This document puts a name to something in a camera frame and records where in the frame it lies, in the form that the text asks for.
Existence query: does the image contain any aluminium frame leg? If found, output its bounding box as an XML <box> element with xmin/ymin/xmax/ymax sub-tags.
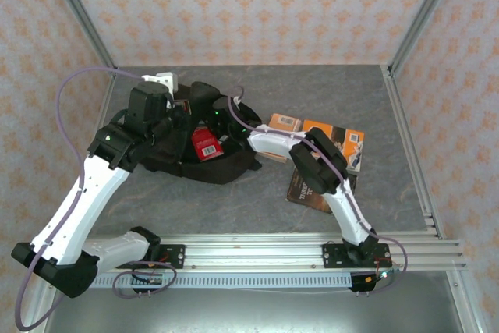
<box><xmin>21</xmin><ymin>293</ymin><xmax>62</xmax><ymax>333</ymax></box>
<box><xmin>446</xmin><ymin>270</ymin><xmax>490</xmax><ymax>333</ymax></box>

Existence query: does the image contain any white slotted cable duct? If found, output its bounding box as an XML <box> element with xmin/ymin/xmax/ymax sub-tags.
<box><xmin>85</xmin><ymin>272</ymin><xmax>354</xmax><ymax>291</ymax></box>

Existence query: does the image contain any red book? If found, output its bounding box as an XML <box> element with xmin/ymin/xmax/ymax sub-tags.
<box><xmin>190</xmin><ymin>126</ymin><xmax>225</xmax><ymax>161</ymax></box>

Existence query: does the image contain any small circuit board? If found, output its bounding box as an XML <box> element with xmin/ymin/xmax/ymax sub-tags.
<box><xmin>362</xmin><ymin>268</ymin><xmax>401</xmax><ymax>286</ymax></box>
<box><xmin>132</xmin><ymin>272</ymin><xmax>164</xmax><ymax>288</ymax></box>

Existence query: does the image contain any orange book with photo cover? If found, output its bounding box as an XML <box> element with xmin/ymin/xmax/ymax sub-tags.
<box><xmin>302</xmin><ymin>119</ymin><xmax>366</xmax><ymax>175</ymax></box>

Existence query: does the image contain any grey metal sheet panel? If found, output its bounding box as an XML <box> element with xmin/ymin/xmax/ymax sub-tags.
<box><xmin>42</xmin><ymin>288</ymin><xmax>465</xmax><ymax>333</ymax></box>

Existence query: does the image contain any tan orange barcode book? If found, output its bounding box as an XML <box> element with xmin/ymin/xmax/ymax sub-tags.
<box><xmin>263</xmin><ymin>113</ymin><xmax>304</xmax><ymax>165</ymax></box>

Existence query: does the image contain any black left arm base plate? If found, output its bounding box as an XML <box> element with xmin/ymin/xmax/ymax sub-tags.
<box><xmin>155</xmin><ymin>243</ymin><xmax>187</xmax><ymax>271</ymax></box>

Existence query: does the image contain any wide aluminium mounting rail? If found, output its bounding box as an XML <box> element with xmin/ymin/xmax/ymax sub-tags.
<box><xmin>41</xmin><ymin>233</ymin><xmax>469</xmax><ymax>272</ymax></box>

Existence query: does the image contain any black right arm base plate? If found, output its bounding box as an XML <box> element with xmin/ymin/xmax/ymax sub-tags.
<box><xmin>321</xmin><ymin>242</ymin><xmax>393</xmax><ymax>270</ymax></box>

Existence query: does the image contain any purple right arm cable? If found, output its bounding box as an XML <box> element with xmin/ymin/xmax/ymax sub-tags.
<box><xmin>227</xmin><ymin>86</ymin><xmax>409</xmax><ymax>296</ymax></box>

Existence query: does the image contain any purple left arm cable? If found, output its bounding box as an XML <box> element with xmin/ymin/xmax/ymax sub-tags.
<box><xmin>14</xmin><ymin>66</ymin><xmax>175</xmax><ymax>332</ymax></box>

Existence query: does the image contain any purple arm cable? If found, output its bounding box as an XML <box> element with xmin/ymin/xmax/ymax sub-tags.
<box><xmin>14</xmin><ymin>66</ymin><xmax>175</xmax><ymax>332</ymax></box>
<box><xmin>227</xmin><ymin>86</ymin><xmax>409</xmax><ymax>296</ymax></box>

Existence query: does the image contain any dark Three Days book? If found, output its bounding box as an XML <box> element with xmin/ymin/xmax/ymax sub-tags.
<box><xmin>286</xmin><ymin>167</ymin><xmax>358</xmax><ymax>215</ymax></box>

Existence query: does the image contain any black fabric backpack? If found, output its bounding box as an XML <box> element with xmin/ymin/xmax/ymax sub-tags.
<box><xmin>111</xmin><ymin>81</ymin><xmax>263</xmax><ymax>186</ymax></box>

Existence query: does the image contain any aluminium frame post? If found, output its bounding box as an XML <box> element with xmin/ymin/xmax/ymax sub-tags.
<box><xmin>388</xmin><ymin>0</ymin><xmax>465</xmax><ymax>76</ymax></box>
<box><xmin>41</xmin><ymin>0</ymin><xmax>119</xmax><ymax>79</ymax></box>

